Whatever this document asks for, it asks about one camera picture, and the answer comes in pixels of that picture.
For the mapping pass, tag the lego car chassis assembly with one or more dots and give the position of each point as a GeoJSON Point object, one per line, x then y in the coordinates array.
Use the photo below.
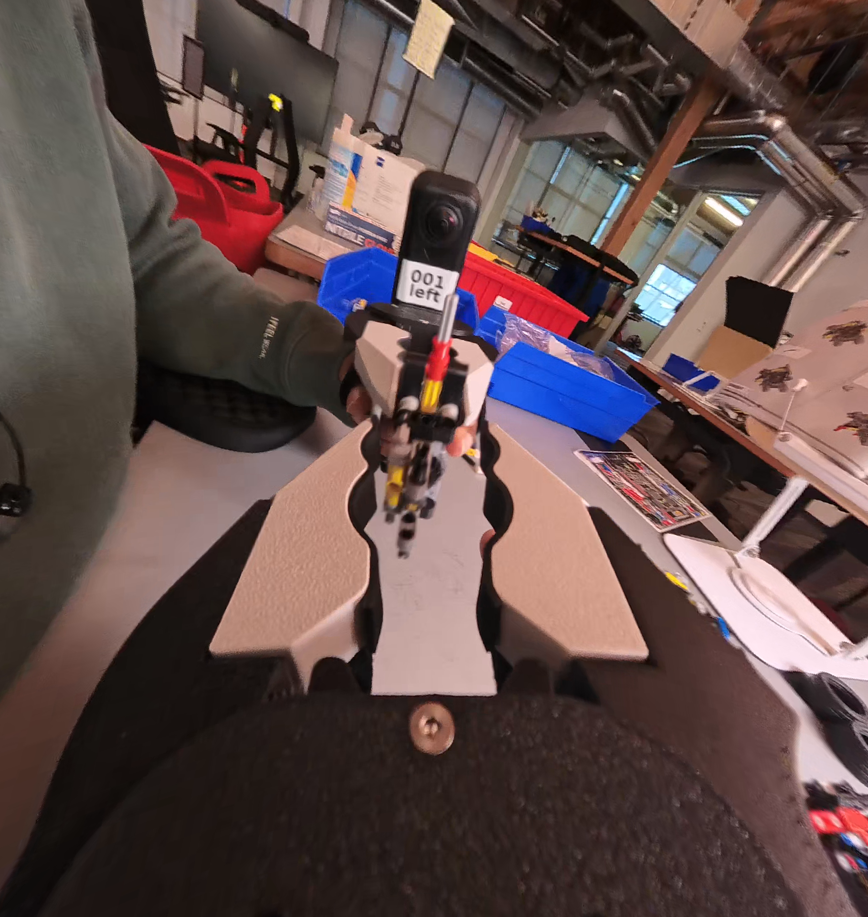
{"type": "Point", "coordinates": [849, 824]}

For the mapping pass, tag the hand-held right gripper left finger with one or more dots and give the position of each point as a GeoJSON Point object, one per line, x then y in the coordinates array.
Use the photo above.
{"type": "Point", "coordinates": [298, 573]}

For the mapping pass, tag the black wall monitor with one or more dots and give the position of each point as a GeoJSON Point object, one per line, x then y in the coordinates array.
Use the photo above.
{"type": "Point", "coordinates": [269, 64]}

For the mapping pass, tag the background wooden desk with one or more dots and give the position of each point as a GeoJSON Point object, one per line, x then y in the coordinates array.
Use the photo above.
{"type": "Point", "coordinates": [577, 254]}

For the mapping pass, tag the small blue bin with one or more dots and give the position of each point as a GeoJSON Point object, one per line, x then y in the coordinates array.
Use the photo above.
{"type": "Point", "coordinates": [692, 371]}

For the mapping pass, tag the white book stand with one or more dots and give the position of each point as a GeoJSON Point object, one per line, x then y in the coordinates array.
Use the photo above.
{"type": "Point", "coordinates": [763, 616]}

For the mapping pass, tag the person's green hoodie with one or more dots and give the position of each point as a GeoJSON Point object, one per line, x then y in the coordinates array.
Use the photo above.
{"type": "Point", "coordinates": [47, 286]}

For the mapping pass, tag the yellow paper note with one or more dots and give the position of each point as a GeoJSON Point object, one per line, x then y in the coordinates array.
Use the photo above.
{"type": "Point", "coordinates": [428, 36]}

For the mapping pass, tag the person's left hand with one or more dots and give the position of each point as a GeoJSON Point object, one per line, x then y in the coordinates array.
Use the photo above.
{"type": "Point", "coordinates": [359, 405]}

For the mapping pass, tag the blue plastic bin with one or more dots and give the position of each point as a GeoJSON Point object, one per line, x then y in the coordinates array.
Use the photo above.
{"type": "Point", "coordinates": [493, 337]}
{"type": "Point", "coordinates": [570, 394]}

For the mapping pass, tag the blue bin with lego pieces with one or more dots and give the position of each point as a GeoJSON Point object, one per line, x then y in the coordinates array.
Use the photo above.
{"type": "Point", "coordinates": [348, 279]}

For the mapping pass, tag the lego instruction booklet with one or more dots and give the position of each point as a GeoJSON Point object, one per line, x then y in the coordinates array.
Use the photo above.
{"type": "Point", "coordinates": [835, 372]}

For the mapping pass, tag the disposable glove box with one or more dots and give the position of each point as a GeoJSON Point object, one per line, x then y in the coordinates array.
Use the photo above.
{"type": "Point", "coordinates": [355, 233]}

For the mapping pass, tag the wooden edged side table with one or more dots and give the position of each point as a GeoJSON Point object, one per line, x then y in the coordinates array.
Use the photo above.
{"type": "Point", "coordinates": [821, 487]}

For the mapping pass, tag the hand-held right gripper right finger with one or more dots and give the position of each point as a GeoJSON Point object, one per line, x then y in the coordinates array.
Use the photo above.
{"type": "Point", "coordinates": [563, 580]}

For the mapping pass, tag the red plastic bin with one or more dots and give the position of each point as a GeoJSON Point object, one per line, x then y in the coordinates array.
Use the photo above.
{"type": "Point", "coordinates": [534, 301]}

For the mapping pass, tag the wooden post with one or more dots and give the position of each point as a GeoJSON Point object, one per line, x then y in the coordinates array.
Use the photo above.
{"type": "Point", "coordinates": [663, 165]}

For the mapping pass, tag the silver ventilation duct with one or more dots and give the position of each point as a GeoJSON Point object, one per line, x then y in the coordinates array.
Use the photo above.
{"type": "Point", "coordinates": [785, 157]}

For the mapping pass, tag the lego sticker sheet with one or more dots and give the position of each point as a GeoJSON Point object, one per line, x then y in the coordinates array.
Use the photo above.
{"type": "Point", "coordinates": [642, 491]}

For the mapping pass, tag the open cardboard box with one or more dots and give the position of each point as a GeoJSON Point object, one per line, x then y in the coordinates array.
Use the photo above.
{"type": "Point", "coordinates": [756, 308]}

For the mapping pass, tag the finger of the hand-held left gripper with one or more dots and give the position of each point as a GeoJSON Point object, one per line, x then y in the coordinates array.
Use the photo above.
{"type": "Point", "coordinates": [380, 365]}
{"type": "Point", "coordinates": [478, 380]}

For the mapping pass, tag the clear plastic bag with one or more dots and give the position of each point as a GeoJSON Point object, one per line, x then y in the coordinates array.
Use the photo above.
{"type": "Point", "coordinates": [534, 337]}

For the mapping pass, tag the grey lego gearbox assembly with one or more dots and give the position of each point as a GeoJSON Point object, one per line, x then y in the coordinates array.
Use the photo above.
{"type": "Point", "coordinates": [431, 380]}

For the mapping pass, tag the white wipes box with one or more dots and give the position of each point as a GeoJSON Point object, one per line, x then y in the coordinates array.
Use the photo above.
{"type": "Point", "coordinates": [377, 186]}

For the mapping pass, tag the red plastic container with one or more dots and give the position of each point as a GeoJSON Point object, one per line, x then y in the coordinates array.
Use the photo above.
{"type": "Point", "coordinates": [219, 208]}

